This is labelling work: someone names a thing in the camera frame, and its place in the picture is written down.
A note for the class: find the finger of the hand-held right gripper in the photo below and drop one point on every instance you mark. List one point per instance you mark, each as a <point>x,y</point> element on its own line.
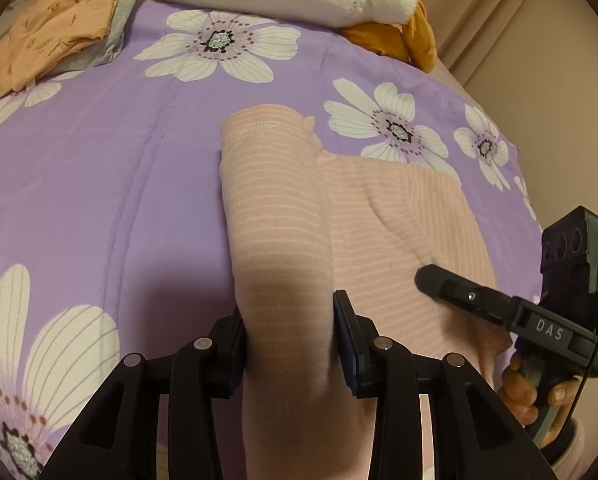
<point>459,292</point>

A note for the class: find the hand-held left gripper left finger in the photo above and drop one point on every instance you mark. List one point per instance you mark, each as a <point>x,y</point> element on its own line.
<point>237,355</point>

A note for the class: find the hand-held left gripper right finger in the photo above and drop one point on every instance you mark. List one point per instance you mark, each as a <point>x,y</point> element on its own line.
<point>344,342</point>

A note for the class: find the pink striped garment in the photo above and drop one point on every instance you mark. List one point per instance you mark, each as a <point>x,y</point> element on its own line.
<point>279,220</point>

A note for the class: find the person's right forearm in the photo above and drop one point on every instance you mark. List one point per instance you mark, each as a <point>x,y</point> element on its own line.
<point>579,455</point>

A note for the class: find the person's right hand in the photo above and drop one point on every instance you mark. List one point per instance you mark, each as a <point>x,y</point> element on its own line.
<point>516,396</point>

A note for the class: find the purple floral bed sheet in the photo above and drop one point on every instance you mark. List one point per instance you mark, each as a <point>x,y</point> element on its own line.
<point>104,185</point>

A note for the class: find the beige curtain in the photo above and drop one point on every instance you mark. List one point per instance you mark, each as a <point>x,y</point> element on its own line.
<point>494,10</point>

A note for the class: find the grey garment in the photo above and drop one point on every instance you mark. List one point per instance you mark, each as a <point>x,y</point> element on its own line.
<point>114,40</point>

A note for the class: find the orange printed garment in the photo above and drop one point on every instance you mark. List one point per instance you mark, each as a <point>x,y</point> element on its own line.
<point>54,25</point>

